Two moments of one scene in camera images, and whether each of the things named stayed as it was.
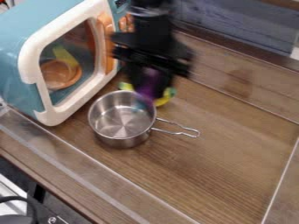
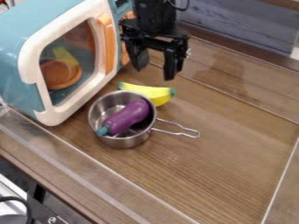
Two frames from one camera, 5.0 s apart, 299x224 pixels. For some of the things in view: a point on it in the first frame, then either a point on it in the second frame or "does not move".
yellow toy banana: x=170 y=93 does not move
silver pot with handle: x=124 y=117 does not move
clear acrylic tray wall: x=94 y=183 does not move
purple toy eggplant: x=150 y=84 → x=129 y=116
